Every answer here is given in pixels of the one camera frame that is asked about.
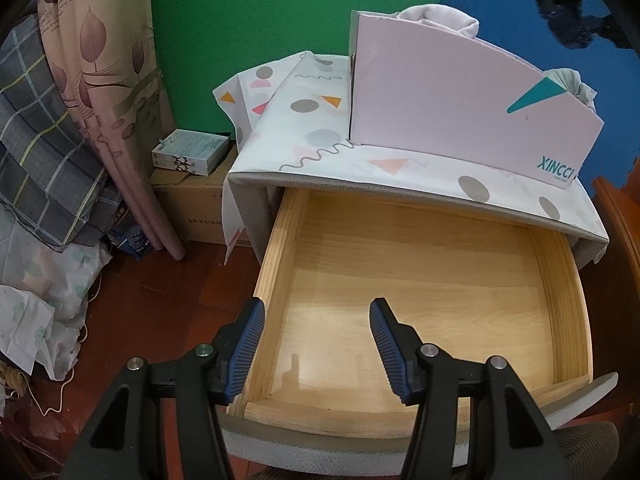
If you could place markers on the blue plastic packet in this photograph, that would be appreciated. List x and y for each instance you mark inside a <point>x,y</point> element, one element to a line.
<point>131,240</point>

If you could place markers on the grey plaid blanket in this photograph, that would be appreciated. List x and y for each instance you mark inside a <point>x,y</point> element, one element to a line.
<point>40,150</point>

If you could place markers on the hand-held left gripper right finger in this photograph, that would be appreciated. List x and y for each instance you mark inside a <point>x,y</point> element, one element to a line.
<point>390,355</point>

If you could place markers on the light grey underwear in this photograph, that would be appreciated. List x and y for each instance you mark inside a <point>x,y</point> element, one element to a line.
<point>575,85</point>

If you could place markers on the orange wooden furniture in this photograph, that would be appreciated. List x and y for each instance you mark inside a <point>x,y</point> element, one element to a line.
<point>620,220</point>

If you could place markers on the brown cardboard box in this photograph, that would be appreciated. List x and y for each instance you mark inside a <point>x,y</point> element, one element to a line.
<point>200,210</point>

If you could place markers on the white patterned bedsheet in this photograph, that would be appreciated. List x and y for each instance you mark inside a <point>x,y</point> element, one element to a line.
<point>40,300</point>

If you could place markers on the small white green box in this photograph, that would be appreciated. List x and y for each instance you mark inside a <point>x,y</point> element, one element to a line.
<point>192,152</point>

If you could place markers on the green foam wall mat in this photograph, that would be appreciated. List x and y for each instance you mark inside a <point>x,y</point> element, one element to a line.
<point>250,10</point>

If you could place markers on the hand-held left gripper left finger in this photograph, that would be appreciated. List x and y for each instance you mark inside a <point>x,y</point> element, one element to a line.
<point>245,350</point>

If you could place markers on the pale beige underwear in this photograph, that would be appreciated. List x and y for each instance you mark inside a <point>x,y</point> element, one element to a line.
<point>440,15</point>

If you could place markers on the wooden drawer with grey front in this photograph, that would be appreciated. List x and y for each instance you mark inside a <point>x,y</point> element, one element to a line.
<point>425,270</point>

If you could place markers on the floral beige curtain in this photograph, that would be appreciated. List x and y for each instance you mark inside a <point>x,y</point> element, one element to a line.
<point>100,60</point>

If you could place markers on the grey nightstand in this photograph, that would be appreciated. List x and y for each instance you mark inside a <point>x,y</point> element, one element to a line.
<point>255,215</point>

